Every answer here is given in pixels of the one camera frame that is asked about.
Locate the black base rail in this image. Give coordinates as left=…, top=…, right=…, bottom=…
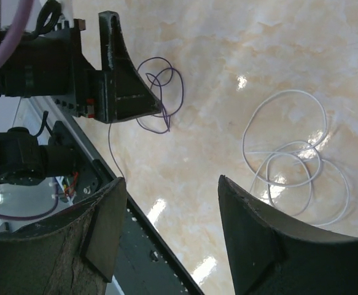
left=17, top=97, right=201, bottom=294

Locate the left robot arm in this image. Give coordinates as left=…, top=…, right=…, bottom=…
left=0, top=11, right=162, bottom=186

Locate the white cable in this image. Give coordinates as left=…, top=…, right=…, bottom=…
left=242, top=89, right=351, bottom=228

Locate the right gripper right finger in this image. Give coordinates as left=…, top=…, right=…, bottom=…
left=218, top=175, right=358, bottom=294

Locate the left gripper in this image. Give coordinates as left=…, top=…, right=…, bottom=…
left=0, top=11, right=162, bottom=124

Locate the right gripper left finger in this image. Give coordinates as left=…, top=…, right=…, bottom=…
left=0, top=178, right=127, bottom=294

